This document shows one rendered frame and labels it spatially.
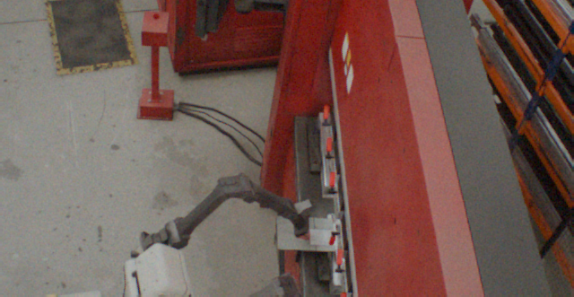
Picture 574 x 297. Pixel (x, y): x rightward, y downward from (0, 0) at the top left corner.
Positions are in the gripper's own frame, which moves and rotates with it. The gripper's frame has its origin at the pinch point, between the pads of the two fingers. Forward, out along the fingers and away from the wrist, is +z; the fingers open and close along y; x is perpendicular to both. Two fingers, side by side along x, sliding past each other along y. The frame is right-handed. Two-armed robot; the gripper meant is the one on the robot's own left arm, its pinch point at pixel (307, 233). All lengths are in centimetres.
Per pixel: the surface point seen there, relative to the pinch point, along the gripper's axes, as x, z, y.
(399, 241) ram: -56, -78, -65
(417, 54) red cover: -76, -104, -16
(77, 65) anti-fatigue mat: 175, 17, 204
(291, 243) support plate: 7.0, -2.1, -4.6
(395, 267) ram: -52, -71, -69
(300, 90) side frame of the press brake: -2, -4, 87
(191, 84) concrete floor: 102, 61, 192
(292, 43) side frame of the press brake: -11, -37, 87
